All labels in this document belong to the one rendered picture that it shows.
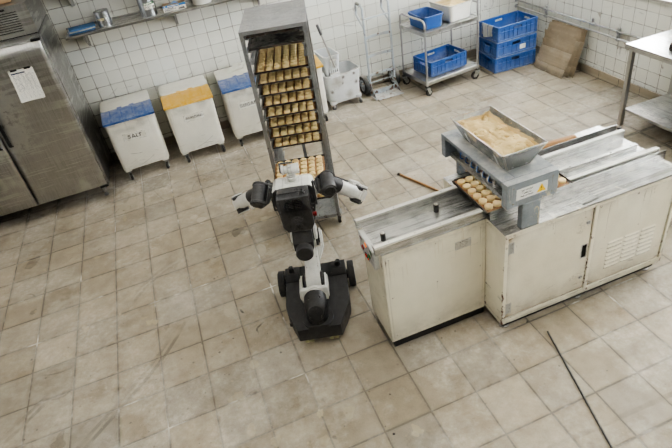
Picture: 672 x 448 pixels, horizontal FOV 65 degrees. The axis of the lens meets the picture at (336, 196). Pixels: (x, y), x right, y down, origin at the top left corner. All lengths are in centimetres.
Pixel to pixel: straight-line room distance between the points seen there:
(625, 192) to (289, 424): 246
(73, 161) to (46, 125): 44
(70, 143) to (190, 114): 123
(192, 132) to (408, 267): 360
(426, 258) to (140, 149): 386
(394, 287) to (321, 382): 80
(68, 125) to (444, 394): 425
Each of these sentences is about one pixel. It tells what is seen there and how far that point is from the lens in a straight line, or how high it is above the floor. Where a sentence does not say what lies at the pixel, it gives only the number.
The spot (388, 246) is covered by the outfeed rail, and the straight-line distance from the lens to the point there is 306.
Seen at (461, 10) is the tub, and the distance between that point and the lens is 685.
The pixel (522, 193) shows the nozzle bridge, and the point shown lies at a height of 110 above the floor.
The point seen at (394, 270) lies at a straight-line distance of 318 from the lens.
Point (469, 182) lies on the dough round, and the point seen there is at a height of 90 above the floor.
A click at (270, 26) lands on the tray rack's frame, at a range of 390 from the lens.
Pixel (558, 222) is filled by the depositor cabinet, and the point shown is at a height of 78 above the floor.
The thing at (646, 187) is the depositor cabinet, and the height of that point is 81.
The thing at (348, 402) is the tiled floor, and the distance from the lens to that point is 348.
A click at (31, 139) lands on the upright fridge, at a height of 87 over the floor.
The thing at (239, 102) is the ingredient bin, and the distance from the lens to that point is 611.
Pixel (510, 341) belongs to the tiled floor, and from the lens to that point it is 374.
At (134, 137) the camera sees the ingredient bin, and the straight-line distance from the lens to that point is 613.
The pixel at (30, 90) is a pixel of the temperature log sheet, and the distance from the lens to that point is 572.
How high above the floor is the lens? 286
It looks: 34 degrees down
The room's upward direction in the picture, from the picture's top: 10 degrees counter-clockwise
